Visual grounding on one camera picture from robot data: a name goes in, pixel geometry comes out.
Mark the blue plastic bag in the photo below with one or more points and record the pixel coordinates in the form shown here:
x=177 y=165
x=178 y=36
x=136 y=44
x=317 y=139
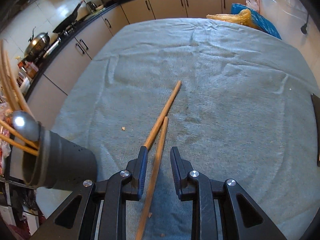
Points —
x=257 y=19

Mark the wooden chopstick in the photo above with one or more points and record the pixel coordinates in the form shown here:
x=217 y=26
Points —
x=156 y=127
x=17 y=145
x=20 y=98
x=16 y=134
x=152 y=182

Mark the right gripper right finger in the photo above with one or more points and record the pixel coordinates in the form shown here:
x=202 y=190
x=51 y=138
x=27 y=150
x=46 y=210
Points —
x=219 y=207

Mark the dark grey utensil holder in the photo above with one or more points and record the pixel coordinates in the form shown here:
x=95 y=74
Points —
x=60 y=163

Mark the black wok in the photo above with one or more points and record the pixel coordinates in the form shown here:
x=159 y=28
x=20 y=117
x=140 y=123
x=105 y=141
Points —
x=68 y=20

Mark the steel pot with lid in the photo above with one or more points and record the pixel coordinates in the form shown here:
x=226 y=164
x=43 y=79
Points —
x=37 y=43

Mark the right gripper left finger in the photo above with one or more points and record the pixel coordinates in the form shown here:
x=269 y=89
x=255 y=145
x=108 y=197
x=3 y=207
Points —
x=98 y=210

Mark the black power cable plug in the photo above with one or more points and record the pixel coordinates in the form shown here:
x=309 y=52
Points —
x=303 y=28

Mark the blue towel table cloth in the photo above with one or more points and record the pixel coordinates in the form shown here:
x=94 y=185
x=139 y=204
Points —
x=244 y=111

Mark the steel spoon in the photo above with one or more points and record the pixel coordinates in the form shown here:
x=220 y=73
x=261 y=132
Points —
x=26 y=125

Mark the black smartphone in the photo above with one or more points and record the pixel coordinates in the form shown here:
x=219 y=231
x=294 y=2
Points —
x=316 y=107

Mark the yellow plastic bag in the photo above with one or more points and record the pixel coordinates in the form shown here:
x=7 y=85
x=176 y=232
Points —
x=244 y=17

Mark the wooden chopstick lone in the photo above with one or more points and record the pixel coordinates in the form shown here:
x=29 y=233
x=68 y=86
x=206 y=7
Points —
x=10 y=96

